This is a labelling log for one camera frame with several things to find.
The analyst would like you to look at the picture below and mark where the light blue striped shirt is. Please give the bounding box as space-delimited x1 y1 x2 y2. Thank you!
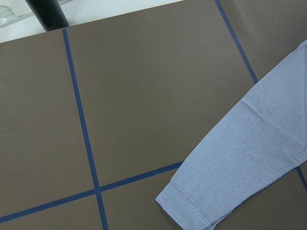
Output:
156 43 307 230

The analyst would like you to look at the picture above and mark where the brown paper table cover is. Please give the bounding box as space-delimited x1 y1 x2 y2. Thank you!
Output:
0 0 307 230

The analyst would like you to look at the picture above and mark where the black water bottle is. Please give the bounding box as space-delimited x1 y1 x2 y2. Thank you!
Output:
26 0 69 32

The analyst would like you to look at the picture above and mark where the white plastic bag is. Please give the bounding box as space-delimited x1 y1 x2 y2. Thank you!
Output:
0 0 67 27

